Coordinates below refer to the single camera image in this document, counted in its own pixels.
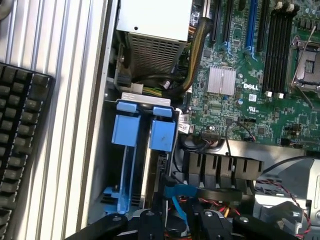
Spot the green Dell motherboard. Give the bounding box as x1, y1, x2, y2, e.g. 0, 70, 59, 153
184, 0, 320, 153

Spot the metal CPU socket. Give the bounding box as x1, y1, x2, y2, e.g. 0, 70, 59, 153
286, 34, 320, 99

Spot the silver power supply unit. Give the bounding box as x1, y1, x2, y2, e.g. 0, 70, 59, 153
115, 0, 195, 88

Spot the blue flat disk wire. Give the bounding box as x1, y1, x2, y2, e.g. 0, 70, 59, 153
163, 175, 199, 221

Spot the black RAM slot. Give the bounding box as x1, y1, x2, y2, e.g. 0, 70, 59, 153
267, 12, 283, 98
261, 14, 278, 98
273, 10, 288, 99
278, 9, 294, 99

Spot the black expansion slot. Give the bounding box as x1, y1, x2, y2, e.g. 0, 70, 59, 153
221, 0, 235, 44
255, 0, 270, 52
210, 0, 224, 44

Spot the white power connector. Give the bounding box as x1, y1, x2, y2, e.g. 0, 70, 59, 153
129, 83, 144, 95

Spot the red black twisted wire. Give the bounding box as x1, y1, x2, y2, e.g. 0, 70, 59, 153
256, 178, 314, 232

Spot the long thin black wire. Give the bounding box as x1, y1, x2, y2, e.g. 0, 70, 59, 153
258, 155, 320, 177

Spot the grey metal disk bay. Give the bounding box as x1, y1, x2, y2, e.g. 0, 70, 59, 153
101, 98, 181, 216

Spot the blue expansion slot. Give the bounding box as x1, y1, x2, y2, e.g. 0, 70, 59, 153
245, 0, 259, 50

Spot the silver finned heatsink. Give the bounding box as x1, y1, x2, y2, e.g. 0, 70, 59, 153
206, 65, 237, 97

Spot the grey round knob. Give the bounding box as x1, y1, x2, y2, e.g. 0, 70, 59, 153
0, 0, 12, 21

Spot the black computer keyboard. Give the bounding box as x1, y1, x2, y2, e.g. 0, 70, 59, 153
0, 62, 56, 240

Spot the thin metal locking lever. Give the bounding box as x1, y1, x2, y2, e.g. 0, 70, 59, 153
291, 24, 320, 81

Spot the black yellow sleeved cable bundle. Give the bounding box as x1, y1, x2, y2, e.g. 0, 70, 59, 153
167, 16, 214, 97

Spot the grey open PC case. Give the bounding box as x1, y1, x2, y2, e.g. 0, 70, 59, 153
76, 0, 320, 240

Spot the black plastic fan shroud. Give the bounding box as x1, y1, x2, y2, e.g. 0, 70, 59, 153
183, 150, 266, 196

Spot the silver disk with blue tabs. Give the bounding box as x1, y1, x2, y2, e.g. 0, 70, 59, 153
116, 91, 174, 118

